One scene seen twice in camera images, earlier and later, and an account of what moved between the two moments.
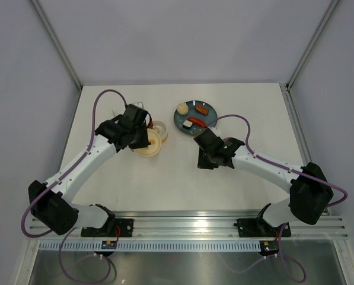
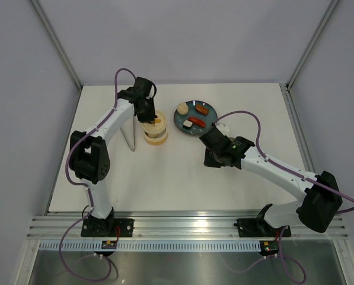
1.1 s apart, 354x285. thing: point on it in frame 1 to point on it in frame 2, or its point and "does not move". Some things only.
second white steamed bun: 182,108 does not move
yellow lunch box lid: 153,148 to 159,126
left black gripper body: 140,139 to 148,113
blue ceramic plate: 200,115 does not move
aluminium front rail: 205,224 does not move
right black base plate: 260,228 does not move
